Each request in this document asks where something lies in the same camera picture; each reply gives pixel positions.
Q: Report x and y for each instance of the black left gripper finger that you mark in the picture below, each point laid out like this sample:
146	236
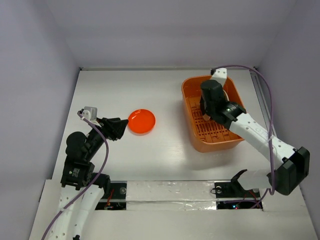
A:
115	119
120	127

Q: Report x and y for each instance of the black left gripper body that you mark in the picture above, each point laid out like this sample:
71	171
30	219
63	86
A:
110	132

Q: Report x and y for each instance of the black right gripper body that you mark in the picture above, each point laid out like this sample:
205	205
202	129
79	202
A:
205	110

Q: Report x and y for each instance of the cream plate with black motif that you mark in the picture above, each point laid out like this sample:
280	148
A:
205	116

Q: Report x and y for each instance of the orange plate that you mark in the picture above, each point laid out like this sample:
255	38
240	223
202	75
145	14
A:
141	121

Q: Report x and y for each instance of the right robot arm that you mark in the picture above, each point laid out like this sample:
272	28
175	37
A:
289	166

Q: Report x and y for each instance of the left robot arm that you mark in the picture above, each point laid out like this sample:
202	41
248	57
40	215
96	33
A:
81	187

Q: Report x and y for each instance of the orange plastic dish rack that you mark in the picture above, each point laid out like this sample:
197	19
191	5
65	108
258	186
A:
205	136

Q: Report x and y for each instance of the silver taped front bar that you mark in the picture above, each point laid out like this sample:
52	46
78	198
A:
170	196

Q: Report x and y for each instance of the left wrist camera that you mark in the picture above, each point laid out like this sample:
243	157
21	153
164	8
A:
90	113

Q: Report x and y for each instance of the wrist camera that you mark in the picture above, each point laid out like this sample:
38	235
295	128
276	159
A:
90	113
219	75

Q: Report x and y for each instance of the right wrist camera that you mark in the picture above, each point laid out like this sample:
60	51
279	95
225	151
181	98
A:
219	75

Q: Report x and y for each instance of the aluminium side rail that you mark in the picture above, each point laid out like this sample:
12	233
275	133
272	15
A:
257	83

